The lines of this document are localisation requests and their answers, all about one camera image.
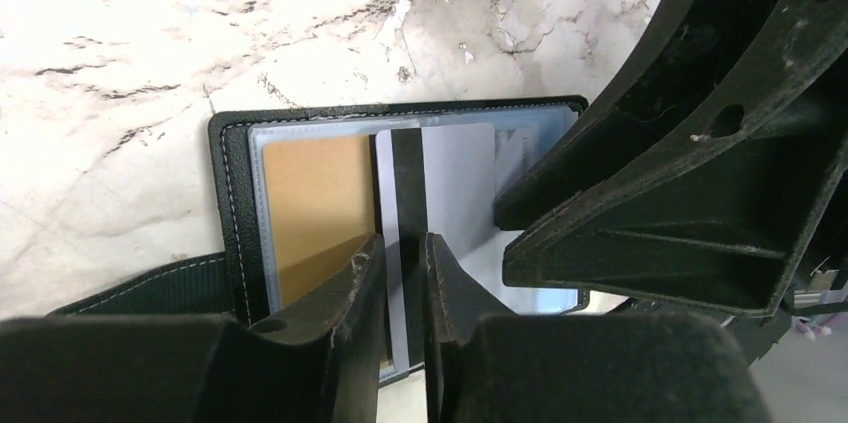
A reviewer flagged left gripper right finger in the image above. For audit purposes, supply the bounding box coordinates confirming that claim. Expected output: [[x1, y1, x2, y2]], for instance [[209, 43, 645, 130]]
[[423, 233, 771, 422]]

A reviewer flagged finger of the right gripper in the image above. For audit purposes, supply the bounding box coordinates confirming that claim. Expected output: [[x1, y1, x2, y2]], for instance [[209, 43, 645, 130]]
[[502, 0, 847, 317], [494, 0, 778, 230]]

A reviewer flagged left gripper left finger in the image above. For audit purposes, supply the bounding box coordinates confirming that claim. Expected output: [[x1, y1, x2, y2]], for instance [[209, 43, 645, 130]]
[[1, 235, 386, 422]]

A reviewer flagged black leather card holder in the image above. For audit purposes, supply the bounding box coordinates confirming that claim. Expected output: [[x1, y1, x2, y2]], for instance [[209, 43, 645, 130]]
[[49, 95, 591, 385]]

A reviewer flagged silver card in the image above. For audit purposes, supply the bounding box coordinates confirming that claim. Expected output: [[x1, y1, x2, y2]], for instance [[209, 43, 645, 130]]
[[374, 123, 496, 372]]

